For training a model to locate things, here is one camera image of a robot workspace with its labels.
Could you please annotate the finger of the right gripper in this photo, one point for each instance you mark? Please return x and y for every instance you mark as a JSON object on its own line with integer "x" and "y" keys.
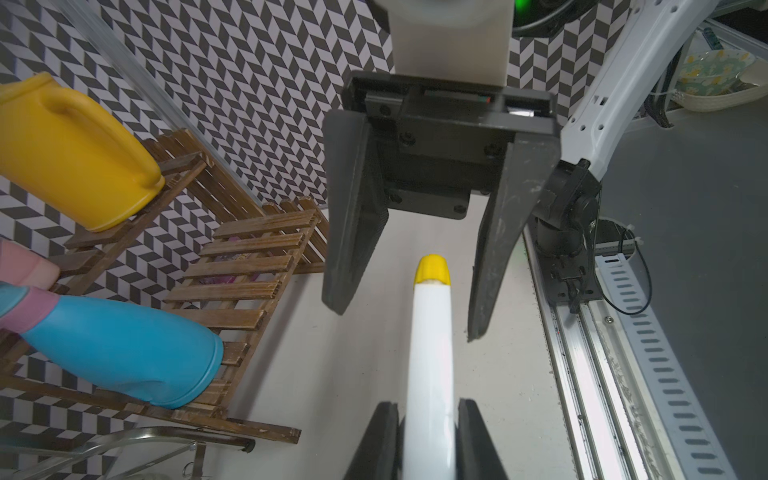
{"x": 357, "y": 204}
{"x": 528, "y": 164}

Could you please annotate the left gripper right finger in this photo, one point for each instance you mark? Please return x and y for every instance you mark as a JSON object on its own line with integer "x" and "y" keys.
{"x": 476, "y": 455}

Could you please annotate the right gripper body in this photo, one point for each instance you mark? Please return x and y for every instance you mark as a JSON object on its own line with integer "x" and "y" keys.
{"x": 424, "y": 145}

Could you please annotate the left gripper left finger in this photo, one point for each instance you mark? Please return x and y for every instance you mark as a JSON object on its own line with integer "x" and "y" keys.
{"x": 378, "y": 455}

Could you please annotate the yellow spray bottle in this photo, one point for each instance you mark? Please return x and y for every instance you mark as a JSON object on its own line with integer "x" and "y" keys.
{"x": 429, "y": 450}

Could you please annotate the blue spray bottle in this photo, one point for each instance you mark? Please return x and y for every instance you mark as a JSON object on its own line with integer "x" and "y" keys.
{"x": 149, "y": 354}

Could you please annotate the yellow watering can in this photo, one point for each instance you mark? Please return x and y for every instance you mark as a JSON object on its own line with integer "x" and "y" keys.
{"x": 67, "y": 150}

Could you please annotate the pink spray bottle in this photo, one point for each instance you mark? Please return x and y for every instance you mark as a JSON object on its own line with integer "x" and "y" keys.
{"x": 22, "y": 267}

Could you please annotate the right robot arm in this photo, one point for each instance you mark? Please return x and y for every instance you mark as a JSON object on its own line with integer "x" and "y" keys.
{"x": 568, "y": 206}

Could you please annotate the wooden slatted shelf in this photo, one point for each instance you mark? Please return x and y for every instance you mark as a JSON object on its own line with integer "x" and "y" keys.
{"x": 233, "y": 288}

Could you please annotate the patterned bowl outside cell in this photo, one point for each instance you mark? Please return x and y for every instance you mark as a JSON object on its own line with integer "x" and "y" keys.
{"x": 713, "y": 72}

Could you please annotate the metal dish rack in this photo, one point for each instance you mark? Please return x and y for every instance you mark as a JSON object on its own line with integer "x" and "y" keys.
{"x": 60, "y": 454}

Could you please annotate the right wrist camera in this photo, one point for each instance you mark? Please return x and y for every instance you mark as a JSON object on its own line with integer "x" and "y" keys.
{"x": 463, "y": 40}

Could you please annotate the aluminium front rail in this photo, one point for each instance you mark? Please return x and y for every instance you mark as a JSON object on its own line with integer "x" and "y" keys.
{"x": 608, "y": 433}

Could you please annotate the grey slotted cable duct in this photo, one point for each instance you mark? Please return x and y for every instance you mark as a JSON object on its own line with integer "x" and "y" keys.
{"x": 674, "y": 435}

